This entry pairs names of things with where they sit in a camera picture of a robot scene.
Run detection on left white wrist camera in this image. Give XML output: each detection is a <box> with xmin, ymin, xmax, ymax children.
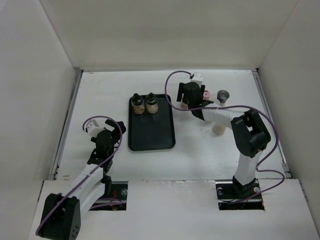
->
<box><xmin>84</xmin><ymin>119</ymin><xmax>104</xmax><ymax>138</ymax></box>

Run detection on dark-cap beige spice bottle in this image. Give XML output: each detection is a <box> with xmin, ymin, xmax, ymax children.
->
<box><xmin>216</xmin><ymin>89</ymin><xmax>230</xmax><ymax>107</ymax></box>

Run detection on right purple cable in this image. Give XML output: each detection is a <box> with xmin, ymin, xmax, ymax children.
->
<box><xmin>164</xmin><ymin>70</ymin><xmax>286</xmax><ymax>201</ymax></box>

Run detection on pink-cap pepper shaker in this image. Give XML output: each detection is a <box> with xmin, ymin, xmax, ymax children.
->
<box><xmin>203</xmin><ymin>90</ymin><xmax>211</xmax><ymax>100</ymax></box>

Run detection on black-cap brown spice bottle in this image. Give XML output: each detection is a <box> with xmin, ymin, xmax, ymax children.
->
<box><xmin>131</xmin><ymin>93</ymin><xmax>145</xmax><ymax>115</ymax></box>

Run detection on purple cable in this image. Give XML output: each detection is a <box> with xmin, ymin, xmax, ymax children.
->
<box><xmin>164</xmin><ymin>70</ymin><xmax>286</xmax><ymax>201</ymax></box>
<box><xmin>34</xmin><ymin>115</ymin><xmax>123</xmax><ymax>238</ymax></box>

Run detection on black rectangular plastic tray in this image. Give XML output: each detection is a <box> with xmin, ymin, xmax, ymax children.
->
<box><xmin>127</xmin><ymin>94</ymin><xmax>176</xmax><ymax>152</ymax></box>

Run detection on black-cap pale spice bottle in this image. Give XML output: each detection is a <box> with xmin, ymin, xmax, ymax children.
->
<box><xmin>145</xmin><ymin>92</ymin><xmax>159</xmax><ymax>114</ymax></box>

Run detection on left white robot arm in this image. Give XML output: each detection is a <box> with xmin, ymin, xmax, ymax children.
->
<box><xmin>35</xmin><ymin>116</ymin><xmax>126</xmax><ymax>240</ymax></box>

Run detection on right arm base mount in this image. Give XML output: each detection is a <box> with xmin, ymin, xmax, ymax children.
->
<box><xmin>215</xmin><ymin>180</ymin><xmax>265</xmax><ymax>211</ymax></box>

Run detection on yellow-cap cream bottle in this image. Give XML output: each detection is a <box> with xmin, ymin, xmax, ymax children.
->
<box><xmin>212</xmin><ymin>123</ymin><xmax>227</xmax><ymax>136</ymax></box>

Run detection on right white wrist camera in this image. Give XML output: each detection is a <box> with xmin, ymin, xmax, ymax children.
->
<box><xmin>189</xmin><ymin>72</ymin><xmax>204</xmax><ymax>87</ymax></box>

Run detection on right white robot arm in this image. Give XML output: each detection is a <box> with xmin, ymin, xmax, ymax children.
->
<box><xmin>177</xmin><ymin>81</ymin><xmax>271</xmax><ymax>198</ymax></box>

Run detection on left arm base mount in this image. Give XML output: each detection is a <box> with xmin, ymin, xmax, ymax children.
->
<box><xmin>90</xmin><ymin>181</ymin><xmax>129</xmax><ymax>211</ymax></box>

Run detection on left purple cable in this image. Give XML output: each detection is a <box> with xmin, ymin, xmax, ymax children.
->
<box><xmin>34</xmin><ymin>115</ymin><xmax>123</xmax><ymax>238</ymax></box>

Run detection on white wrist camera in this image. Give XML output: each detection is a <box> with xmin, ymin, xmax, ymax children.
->
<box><xmin>84</xmin><ymin>119</ymin><xmax>104</xmax><ymax>138</ymax></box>
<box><xmin>189</xmin><ymin>72</ymin><xmax>204</xmax><ymax>87</ymax></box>

